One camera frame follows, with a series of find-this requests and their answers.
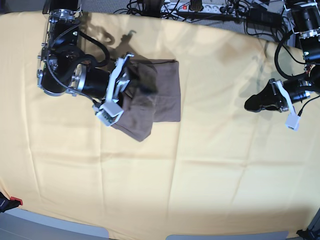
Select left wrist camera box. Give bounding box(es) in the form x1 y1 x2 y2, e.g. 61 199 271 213
285 113 301 131

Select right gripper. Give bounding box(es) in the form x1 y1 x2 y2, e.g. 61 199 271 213
82 53 158 103

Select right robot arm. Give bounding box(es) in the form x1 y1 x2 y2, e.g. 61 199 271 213
37 0 158 105

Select brown T-shirt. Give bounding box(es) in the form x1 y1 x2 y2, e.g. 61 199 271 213
111 59 181 142

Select black clamp with red tip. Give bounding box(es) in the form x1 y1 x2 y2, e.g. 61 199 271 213
0 192 23 213

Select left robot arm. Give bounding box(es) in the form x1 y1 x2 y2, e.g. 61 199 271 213
244 0 320 113

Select tangled black cables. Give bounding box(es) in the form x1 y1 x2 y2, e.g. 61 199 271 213
119 0 296 46

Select black clamp at right corner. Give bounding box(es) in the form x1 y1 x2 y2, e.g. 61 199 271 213
296 228 320 240

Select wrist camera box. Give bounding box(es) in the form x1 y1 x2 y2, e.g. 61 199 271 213
285 113 301 131
92 101 124 127

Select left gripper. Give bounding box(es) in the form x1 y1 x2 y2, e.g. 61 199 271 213
244 78 312 113

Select white power strip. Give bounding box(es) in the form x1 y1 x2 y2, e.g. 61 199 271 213
160 1 233 15

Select yellow table cloth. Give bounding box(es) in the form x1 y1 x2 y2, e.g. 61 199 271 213
0 11 320 240

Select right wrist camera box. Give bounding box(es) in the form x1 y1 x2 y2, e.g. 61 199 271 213
92 101 124 127

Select black power adapter brick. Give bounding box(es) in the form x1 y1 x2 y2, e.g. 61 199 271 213
246 8 282 28

